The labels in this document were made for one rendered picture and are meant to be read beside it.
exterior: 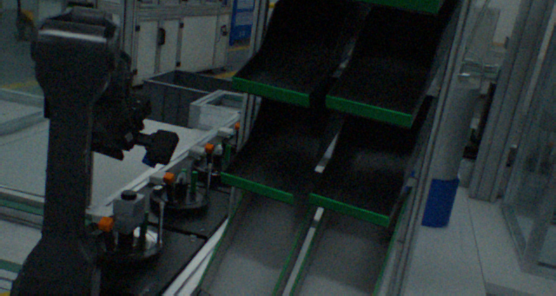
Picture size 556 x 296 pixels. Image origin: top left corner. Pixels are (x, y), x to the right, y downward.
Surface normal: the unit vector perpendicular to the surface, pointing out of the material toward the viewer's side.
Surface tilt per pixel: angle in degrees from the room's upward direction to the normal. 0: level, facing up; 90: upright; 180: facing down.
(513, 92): 90
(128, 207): 90
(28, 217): 90
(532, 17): 90
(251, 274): 45
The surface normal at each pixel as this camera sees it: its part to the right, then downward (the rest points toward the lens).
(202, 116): -0.25, 0.26
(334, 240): -0.19, -0.51
